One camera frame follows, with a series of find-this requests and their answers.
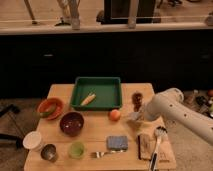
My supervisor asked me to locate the orange fruit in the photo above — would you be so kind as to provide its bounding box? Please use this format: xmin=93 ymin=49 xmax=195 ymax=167
xmin=109 ymin=109 xmax=121 ymax=121

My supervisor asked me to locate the orange bowl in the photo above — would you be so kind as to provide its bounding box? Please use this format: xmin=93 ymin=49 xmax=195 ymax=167
xmin=37 ymin=97 xmax=64 ymax=120

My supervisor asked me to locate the white cup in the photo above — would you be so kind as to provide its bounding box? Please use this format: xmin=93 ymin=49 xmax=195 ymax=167
xmin=23 ymin=131 xmax=44 ymax=151

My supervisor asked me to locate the green plastic tray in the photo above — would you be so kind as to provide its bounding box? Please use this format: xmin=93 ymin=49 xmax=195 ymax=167
xmin=70 ymin=77 xmax=122 ymax=111

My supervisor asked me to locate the wooden block brush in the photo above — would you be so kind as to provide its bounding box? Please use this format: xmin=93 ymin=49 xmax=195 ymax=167
xmin=138 ymin=134 xmax=151 ymax=160

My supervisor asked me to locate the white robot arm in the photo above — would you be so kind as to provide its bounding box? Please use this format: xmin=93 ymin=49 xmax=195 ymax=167
xmin=139 ymin=88 xmax=213 ymax=146

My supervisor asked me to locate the metal fork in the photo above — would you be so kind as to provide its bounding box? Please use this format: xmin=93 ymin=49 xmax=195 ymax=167
xmin=90 ymin=150 xmax=126 ymax=158

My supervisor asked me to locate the green cup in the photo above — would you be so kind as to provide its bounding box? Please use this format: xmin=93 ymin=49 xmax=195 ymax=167
xmin=68 ymin=141 xmax=85 ymax=159

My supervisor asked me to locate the wooden table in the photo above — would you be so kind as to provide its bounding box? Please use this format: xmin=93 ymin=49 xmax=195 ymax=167
xmin=23 ymin=82 xmax=178 ymax=171

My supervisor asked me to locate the grey towel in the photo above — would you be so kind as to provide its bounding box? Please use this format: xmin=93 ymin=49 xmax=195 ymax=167
xmin=128 ymin=112 xmax=141 ymax=122

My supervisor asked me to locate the purple bowl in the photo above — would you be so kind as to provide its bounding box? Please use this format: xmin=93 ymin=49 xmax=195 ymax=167
xmin=60 ymin=112 xmax=84 ymax=137

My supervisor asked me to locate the green vegetable in bowl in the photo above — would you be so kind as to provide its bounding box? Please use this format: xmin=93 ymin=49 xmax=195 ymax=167
xmin=39 ymin=104 xmax=57 ymax=118

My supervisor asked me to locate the corn cob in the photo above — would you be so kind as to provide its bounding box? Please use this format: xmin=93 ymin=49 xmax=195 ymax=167
xmin=80 ymin=93 xmax=96 ymax=106

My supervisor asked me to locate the metal cup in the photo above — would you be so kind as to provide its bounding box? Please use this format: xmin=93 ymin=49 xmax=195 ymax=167
xmin=40 ymin=144 xmax=58 ymax=162

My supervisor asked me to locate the blue sponge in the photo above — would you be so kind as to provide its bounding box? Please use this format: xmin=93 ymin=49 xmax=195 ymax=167
xmin=106 ymin=136 xmax=128 ymax=150

